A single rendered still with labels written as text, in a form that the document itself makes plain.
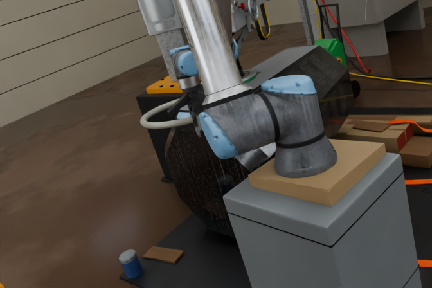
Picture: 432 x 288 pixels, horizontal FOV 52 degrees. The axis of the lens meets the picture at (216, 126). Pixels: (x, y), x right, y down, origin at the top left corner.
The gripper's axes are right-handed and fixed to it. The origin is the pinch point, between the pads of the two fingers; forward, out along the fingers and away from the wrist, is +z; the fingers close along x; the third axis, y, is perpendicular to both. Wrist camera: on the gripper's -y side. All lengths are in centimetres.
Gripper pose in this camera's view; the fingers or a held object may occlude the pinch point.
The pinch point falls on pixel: (197, 132)
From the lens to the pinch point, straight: 191.7
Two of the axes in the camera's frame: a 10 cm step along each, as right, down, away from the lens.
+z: 2.4, 9.3, 2.9
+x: -1.3, -2.7, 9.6
